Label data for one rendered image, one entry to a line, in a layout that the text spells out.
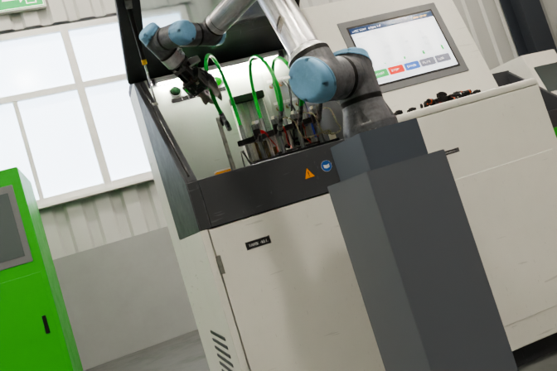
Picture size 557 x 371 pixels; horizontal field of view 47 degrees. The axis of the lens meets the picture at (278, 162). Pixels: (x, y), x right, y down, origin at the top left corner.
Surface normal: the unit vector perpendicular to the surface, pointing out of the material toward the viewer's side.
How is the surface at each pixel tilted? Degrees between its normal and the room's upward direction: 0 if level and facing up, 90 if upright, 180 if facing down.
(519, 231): 90
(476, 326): 90
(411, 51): 76
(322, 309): 90
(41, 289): 90
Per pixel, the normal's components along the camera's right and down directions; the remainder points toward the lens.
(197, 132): 0.26, -0.16
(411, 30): 0.18, -0.39
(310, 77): -0.61, 0.26
